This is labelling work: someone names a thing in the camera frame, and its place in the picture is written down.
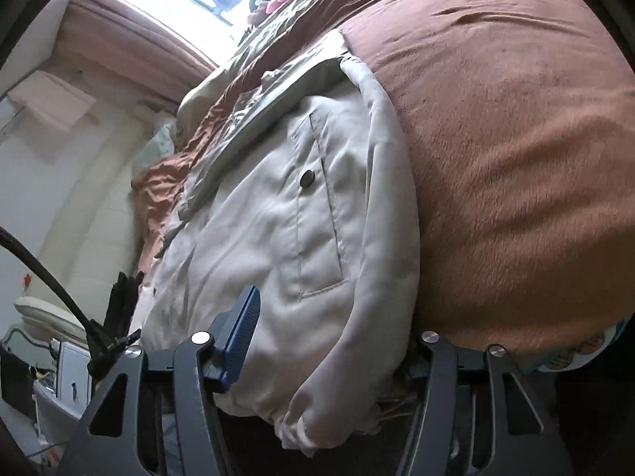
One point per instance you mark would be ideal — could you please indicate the brown blanket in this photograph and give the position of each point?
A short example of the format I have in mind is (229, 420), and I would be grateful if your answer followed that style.
(521, 183)

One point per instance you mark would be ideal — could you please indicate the pink curtain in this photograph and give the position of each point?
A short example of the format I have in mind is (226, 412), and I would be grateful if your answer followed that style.
(124, 34)

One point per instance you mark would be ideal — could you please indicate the light green pillow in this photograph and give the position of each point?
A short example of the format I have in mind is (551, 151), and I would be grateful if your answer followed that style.
(158, 148)

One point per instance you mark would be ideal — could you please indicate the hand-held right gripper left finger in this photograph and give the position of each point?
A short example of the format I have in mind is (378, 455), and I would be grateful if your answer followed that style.
(243, 325)

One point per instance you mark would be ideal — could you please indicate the beige jacket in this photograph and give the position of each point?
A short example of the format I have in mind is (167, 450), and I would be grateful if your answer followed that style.
(307, 238)

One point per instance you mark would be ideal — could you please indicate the white bedside cabinet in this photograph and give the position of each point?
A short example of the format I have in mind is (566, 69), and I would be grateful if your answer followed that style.
(74, 372)

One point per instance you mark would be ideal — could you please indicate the black folded clothes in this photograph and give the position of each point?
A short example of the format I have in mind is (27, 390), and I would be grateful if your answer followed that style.
(121, 302)

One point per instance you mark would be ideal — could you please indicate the cream padded headboard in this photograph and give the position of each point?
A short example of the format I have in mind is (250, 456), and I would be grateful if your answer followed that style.
(99, 218)

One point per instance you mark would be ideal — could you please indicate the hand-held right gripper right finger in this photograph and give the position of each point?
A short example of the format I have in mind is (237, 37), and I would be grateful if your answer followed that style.
(441, 369)

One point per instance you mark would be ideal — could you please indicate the cream hanging cloth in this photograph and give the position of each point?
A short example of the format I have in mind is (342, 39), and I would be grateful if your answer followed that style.
(49, 99)

